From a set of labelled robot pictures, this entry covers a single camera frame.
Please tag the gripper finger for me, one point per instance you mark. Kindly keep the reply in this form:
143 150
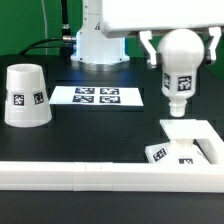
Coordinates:
145 39
215 34

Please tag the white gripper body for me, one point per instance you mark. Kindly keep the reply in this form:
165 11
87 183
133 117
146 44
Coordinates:
122 18

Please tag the white lamp bulb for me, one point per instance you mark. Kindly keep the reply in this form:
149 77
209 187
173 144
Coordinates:
182 53

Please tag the white lamp base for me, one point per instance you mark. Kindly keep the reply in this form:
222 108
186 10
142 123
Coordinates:
191 142

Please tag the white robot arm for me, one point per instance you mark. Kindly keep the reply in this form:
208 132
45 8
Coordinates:
100 43

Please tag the white lamp shade cone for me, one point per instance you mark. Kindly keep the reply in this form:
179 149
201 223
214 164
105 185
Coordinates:
26 103

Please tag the white marker sheet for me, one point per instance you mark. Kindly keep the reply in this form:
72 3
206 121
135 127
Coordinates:
96 96

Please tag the white L-shaped fence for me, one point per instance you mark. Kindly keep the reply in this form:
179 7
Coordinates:
80 176

